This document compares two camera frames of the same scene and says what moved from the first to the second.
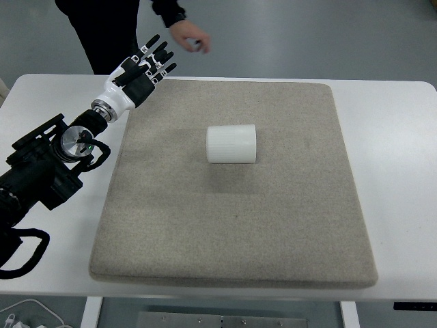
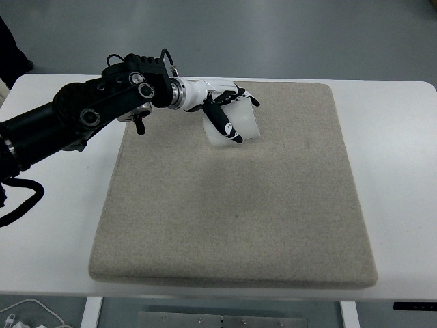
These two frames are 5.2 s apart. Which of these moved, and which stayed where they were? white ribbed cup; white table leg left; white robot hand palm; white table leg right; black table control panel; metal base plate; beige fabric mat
Moved: white ribbed cup; white robot hand palm
Stayed: white table leg left; metal base plate; beige fabric mat; black table control panel; white table leg right
